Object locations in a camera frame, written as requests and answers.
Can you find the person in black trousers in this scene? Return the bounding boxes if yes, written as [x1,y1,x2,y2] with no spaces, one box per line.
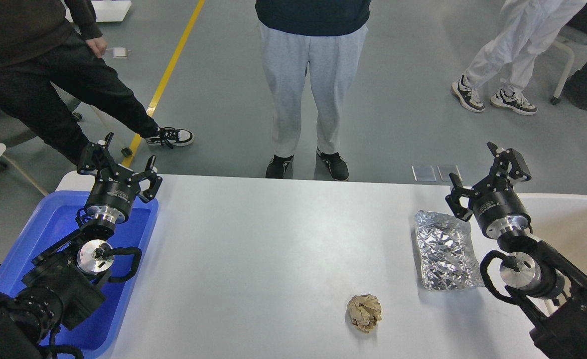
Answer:
[0,0,195,165]

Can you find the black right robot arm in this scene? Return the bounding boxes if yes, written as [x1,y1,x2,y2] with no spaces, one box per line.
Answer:
[445,142,587,359]

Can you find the right metal floor plate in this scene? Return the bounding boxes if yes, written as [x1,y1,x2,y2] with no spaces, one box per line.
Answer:
[437,165,462,182]

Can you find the crumpled aluminium foil tray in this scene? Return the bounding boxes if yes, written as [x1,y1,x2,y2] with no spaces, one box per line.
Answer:
[414,210,483,291]

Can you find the person in grey sweatpants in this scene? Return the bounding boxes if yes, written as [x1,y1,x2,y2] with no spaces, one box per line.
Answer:
[255,0,370,181]

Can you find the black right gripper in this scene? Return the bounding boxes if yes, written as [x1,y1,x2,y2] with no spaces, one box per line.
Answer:
[444,142,531,239]

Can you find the metal floor plate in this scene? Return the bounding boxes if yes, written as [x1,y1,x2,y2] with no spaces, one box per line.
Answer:
[437,165,462,182]
[411,165,438,182]

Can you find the white plastic bin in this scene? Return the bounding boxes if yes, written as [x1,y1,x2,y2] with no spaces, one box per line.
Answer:
[520,193,587,275]

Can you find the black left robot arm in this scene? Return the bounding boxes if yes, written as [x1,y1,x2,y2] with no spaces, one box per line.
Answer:
[0,133,163,359]

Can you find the left metal floor plate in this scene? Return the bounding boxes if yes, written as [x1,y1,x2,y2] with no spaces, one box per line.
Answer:
[411,165,438,182]

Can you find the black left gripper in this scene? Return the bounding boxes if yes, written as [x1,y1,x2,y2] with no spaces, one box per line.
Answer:
[77,132,163,223]

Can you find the white chair at right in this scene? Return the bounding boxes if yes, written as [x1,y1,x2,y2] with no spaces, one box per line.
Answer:
[550,25,587,105]

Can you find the crumpled brown paper ball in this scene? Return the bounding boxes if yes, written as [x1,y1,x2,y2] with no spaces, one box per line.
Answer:
[346,295,382,334]

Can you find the person in white trousers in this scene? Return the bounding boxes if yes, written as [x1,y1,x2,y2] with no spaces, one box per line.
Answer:
[451,0,587,116]

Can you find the grey office chair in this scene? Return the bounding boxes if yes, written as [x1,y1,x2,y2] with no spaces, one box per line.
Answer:
[0,95,133,197]

